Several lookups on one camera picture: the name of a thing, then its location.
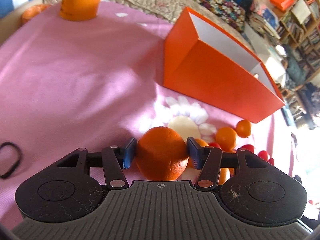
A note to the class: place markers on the pink floral tablecloth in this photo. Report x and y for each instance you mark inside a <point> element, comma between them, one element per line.
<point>70,89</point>

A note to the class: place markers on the stack of books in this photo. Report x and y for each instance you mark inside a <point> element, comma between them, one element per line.
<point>266,24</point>

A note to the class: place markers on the orange plastic waste basket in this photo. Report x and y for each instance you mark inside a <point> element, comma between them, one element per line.
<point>33,11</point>

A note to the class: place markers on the small orange tangerine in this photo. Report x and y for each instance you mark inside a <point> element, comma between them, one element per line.
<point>229,161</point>
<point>224,175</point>
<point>226,138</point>
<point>243,128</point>
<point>197,156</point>

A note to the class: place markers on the orange cardboard box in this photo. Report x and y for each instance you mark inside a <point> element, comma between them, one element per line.
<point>204,62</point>

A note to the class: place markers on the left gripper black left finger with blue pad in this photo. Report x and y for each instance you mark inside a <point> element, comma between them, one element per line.
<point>115,159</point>

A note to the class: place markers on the beige quilted sofa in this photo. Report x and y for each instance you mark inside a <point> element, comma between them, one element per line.
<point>170,10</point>

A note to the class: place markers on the large orange fruit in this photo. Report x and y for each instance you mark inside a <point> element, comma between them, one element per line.
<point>161,154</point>

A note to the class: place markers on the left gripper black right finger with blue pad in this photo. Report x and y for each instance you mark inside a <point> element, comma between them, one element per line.
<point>209,174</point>

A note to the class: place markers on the wooden bookshelf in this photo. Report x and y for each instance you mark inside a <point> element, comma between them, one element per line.
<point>299,33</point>

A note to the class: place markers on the white cloth side table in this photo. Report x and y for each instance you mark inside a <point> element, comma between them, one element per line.
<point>267,54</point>

